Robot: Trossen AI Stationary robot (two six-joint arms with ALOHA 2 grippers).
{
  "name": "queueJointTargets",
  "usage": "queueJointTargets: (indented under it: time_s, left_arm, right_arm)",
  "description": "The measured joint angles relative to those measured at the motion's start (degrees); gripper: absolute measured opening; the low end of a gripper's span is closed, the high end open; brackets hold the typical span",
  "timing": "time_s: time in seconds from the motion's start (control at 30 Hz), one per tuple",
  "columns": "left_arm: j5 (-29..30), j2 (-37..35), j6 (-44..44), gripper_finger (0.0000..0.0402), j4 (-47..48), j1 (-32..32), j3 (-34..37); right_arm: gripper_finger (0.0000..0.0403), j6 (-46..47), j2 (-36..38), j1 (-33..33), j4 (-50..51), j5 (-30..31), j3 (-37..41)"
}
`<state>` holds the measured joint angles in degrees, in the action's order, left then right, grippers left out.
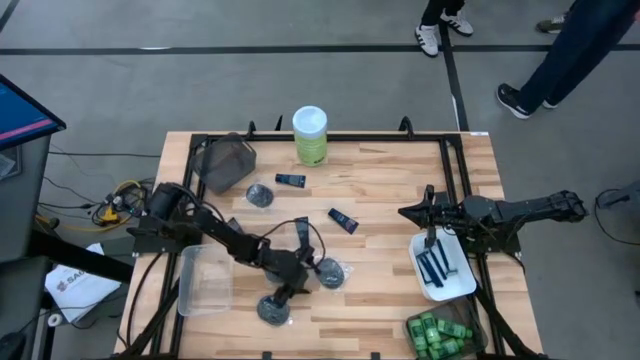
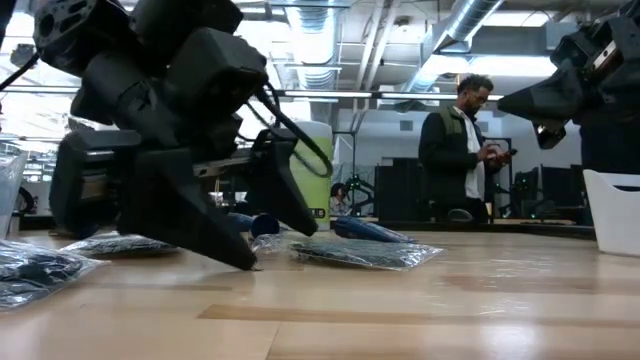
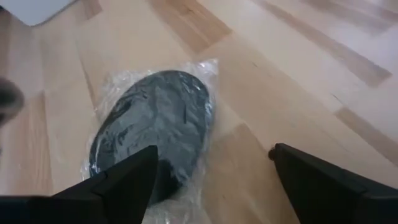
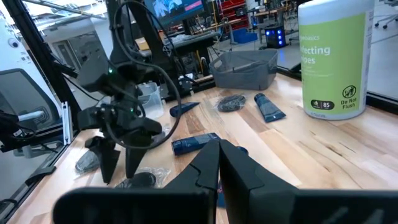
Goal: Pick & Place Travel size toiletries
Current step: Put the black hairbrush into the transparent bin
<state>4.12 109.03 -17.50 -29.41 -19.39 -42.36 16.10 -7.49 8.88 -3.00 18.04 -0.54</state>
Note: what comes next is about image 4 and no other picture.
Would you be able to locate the dark grey plastic bin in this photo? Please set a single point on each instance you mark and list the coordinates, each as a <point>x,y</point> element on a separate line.
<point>245,74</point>

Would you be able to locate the green disinfecting wipes canister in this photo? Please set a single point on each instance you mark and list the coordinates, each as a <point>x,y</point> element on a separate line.
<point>335,62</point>

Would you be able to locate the blue screen computer monitor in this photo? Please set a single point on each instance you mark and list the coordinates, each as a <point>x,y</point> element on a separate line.
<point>174,11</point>

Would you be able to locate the office chair base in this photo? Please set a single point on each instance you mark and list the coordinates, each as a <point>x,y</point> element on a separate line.
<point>387,20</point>

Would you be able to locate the black item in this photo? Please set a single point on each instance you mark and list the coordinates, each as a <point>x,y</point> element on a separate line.
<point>143,180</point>
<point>87,162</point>
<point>231,103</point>

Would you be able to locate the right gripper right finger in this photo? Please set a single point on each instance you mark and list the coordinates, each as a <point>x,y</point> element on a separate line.
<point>245,183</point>

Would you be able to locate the red shelving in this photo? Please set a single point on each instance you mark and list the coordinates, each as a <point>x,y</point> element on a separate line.
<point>233,9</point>

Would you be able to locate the blue crate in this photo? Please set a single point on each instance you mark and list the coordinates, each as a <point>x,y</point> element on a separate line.
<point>244,35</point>

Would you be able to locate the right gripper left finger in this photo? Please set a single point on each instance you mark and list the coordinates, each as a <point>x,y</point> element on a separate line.
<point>199,174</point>

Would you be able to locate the silver metal bracket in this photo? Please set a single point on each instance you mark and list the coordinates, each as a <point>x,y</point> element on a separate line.
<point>67,124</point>

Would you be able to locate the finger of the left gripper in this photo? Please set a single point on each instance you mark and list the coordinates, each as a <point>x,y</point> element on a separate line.
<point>107,158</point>
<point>133,158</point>

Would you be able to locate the computer case with blue lights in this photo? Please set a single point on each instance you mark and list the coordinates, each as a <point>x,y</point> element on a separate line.
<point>275,37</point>

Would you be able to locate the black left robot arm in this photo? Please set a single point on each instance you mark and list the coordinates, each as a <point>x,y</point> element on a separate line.
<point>119,53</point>

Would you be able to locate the clear plastic bin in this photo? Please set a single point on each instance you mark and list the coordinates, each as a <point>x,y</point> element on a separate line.
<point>152,101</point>

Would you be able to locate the dark blue toiletry tube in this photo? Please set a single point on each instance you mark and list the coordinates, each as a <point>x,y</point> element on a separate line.
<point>183,109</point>
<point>269,109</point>
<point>192,143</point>

